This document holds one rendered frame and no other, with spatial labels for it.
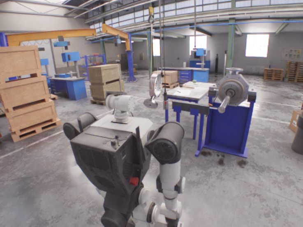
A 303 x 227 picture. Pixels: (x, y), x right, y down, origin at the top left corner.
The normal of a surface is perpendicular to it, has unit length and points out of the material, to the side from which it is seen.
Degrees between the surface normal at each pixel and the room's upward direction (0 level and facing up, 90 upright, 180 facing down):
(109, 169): 90
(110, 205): 45
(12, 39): 90
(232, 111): 90
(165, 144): 90
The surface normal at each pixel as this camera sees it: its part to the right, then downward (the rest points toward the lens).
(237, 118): -0.54, 0.30
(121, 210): -0.26, -0.43
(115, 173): -0.32, 0.33
